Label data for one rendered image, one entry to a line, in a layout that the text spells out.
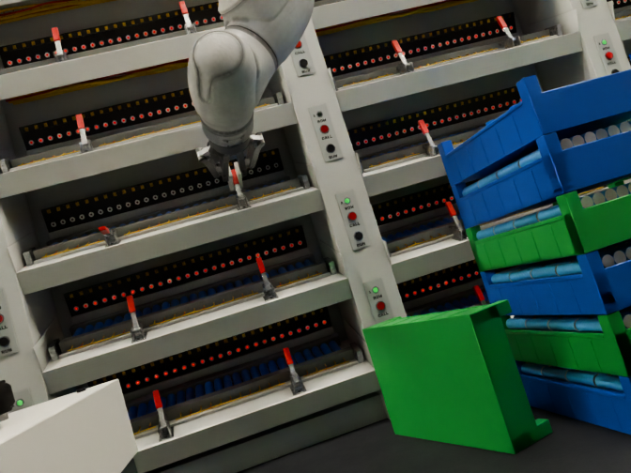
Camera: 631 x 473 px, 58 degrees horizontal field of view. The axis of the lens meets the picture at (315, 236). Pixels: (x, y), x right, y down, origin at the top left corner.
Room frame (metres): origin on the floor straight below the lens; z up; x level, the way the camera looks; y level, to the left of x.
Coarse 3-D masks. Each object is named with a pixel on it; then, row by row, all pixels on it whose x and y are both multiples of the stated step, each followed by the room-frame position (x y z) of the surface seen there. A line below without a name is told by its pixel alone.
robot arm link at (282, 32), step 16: (224, 0) 0.84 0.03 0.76; (240, 0) 0.82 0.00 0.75; (256, 0) 0.83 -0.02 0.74; (272, 0) 0.84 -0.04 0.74; (288, 0) 0.85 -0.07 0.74; (304, 0) 0.87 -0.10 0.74; (224, 16) 0.86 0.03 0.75; (240, 16) 0.84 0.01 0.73; (256, 16) 0.83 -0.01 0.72; (272, 16) 0.84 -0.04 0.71; (288, 16) 0.86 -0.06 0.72; (304, 16) 0.88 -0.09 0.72; (256, 32) 0.83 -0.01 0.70; (272, 32) 0.85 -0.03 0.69; (288, 32) 0.86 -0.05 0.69; (272, 48) 0.85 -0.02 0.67; (288, 48) 0.88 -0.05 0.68
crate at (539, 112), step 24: (624, 72) 0.75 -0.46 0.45; (528, 96) 0.73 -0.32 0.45; (552, 96) 0.73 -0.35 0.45; (576, 96) 0.74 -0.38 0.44; (600, 96) 0.74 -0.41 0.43; (624, 96) 0.75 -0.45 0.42; (504, 120) 0.79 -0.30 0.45; (528, 120) 0.74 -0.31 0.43; (552, 120) 0.73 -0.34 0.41; (576, 120) 0.73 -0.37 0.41; (600, 120) 0.76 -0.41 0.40; (624, 120) 0.84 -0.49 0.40; (480, 144) 0.88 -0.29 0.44; (504, 144) 0.81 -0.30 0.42; (528, 144) 0.77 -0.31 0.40; (456, 168) 0.97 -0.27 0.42; (480, 168) 0.90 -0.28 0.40
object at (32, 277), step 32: (224, 192) 1.30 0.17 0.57; (320, 192) 1.17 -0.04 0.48; (96, 224) 1.25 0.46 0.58; (192, 224) 1.12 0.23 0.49; (224, 224) 1.13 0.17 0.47; (256, 224) 1.15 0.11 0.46; (32, 256) 1.11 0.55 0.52; (64, 256) 1.11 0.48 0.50; (96, 256) 1.08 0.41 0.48; (128, 256) 1.10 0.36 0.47; (32, 288) 1.07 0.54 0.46
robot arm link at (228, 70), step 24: (192, 48) 0.78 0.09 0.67; (216, 48) 0.77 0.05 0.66; (240, 48) 0.78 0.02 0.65; (264, 48) 0.84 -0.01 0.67; (192, 72) 0.78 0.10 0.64; (216, 72) 0.77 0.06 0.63; (240, 72) 0.78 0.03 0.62; (264, 72) 0.85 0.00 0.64; (192, 96) 0.83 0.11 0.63; (216, 96) 0.80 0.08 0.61; (240, 96) 0.81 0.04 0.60; (216, 120) 0.86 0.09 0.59; (240, 120) 0.87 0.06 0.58
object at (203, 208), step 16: (256, 192) 1.21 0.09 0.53; (272, 192) 1.20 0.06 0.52; (192, 208) 1.18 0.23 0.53; (208, 208) 1.19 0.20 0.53; (128, 224) 1.16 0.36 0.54; (144, 224) 1.16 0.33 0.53; (160, 224) 1.15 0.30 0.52; (80, 240) 1.13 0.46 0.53; (96, 240) 1.14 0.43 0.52; (48, 256) 1.11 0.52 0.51
